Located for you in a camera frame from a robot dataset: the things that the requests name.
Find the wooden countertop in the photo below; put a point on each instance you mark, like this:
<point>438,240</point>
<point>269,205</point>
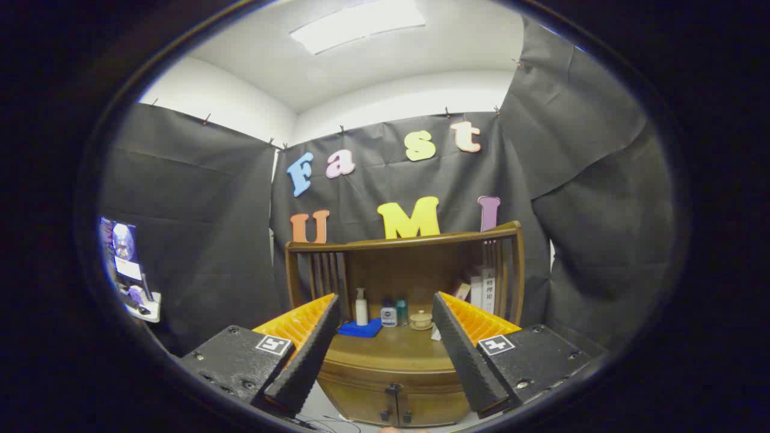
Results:
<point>397,340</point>

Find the black drawer knob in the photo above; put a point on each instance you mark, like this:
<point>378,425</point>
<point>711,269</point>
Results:
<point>394,388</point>

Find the ceiling light panel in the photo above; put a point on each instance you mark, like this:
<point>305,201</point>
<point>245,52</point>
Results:
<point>358,24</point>

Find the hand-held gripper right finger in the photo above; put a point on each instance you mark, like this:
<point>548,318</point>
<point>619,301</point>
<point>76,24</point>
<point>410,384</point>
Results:
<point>466,361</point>

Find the blue folded cloth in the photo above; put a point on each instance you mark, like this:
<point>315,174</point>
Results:
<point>361,329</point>

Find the white book with black characters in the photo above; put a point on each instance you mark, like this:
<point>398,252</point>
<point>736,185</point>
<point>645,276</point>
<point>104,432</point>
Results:
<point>488,291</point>

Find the teal slim bottle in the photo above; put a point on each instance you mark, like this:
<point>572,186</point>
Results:
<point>402,313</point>

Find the wooden cabinet door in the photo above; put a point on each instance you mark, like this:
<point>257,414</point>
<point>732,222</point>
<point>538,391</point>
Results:
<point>361,406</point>
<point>433,409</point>

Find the beige lidded teacup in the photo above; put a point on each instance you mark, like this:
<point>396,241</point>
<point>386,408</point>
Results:
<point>420,320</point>

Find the white blue-capped lotion bottle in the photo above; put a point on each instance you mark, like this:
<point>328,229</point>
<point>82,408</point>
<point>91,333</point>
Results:
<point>388,317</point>

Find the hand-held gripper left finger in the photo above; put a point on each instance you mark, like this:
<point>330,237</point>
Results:
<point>310,361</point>

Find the lit screen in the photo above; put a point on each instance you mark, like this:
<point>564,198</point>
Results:
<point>123,243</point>

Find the white pump bottle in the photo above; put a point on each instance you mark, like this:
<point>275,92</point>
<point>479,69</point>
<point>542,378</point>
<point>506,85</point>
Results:
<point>361,310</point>

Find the pink purple book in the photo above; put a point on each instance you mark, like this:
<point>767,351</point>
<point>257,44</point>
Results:
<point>462,291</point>

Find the wooden cabinet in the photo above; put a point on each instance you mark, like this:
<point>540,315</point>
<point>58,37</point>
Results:
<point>415,264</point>

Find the plain white book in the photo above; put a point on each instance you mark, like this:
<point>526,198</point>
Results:
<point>476,291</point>

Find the white equipment stand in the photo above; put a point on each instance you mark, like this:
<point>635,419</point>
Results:
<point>147,307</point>

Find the wooden drawer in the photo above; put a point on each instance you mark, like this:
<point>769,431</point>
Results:
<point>391,367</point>

